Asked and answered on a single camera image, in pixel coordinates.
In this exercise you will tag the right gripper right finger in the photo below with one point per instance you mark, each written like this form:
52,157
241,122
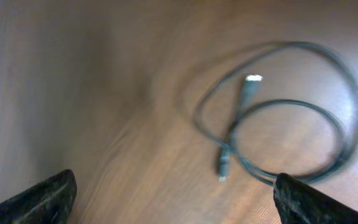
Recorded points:
298,203

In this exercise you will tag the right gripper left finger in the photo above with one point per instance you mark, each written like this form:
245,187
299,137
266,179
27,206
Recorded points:
49,201

